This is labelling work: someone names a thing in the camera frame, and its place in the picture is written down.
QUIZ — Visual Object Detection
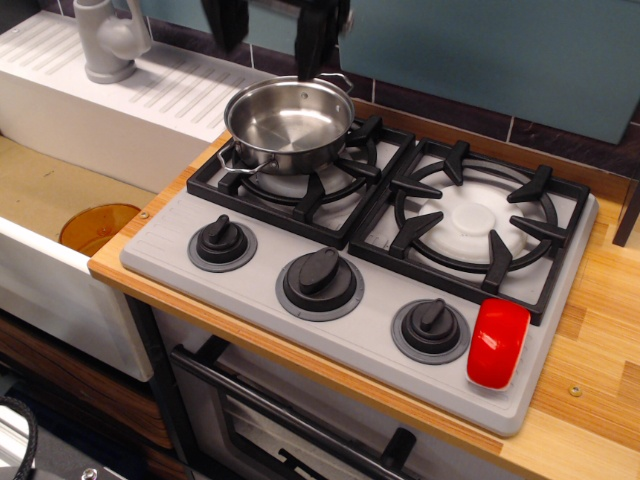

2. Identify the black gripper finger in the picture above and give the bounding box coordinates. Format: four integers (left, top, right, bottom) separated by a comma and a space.
201, 0, 249, 53
294, 0, 351, 81

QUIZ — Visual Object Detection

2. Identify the stainless steel pot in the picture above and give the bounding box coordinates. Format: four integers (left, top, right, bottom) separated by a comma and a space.
217, 73, 355, 176

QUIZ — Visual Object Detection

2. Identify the grey toy faucet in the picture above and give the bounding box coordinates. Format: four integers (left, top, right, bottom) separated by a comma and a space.
73, 0, 152, 84

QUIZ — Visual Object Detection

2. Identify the black left burner grate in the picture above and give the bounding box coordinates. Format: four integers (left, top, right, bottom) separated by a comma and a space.
187, 116, 415, 249

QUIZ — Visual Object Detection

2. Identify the black burner grate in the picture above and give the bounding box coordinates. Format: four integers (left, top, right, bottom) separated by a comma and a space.
187, 116, 415, 249
349, 139, 599, 326

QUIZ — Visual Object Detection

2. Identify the white toy sink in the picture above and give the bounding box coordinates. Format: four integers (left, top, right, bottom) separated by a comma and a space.
1, 11, 263, 382

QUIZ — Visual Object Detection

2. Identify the black left stove knob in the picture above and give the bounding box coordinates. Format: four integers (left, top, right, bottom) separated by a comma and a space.
188, 214, 258, 273

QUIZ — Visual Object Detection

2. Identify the black stove knob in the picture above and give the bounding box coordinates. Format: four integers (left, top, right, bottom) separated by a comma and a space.
391, 298, 471, 365
275, 247, 365, 322
188, 214, 258, 273

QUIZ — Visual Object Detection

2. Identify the white right burner disc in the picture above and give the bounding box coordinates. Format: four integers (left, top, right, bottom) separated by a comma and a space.
418, 182, 528, 264

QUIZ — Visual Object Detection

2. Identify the black right burner grate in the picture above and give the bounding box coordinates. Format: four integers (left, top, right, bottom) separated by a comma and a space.
349, 139, 599, 326

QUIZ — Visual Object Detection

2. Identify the black middle stove knob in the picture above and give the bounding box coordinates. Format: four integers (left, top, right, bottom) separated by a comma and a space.
275, 247, 365, 322

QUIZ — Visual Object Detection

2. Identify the orange plastic plate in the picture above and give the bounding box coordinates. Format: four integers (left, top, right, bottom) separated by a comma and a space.
59, 203, 140, 257

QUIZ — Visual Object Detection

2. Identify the grey toy stove top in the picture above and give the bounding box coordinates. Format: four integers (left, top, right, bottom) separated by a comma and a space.
120, 117, 599, 436

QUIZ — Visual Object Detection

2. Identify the black right stove knob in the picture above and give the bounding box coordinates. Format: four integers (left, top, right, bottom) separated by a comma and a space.
391, 298, 471, 365

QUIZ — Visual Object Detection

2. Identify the red and white sponge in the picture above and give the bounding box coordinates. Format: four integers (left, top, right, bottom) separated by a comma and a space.
466, 299, 531, 391

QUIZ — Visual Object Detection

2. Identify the toy oven door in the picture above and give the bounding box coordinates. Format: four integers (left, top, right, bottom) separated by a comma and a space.
168, 334, 431, 480

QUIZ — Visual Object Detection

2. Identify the teal wall cabinet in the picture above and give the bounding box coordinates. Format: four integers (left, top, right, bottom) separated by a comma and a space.
139, 0, 640, 146

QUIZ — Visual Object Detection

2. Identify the black braided cable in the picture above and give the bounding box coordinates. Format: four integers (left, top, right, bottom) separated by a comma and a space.
0, 396, 40, 480

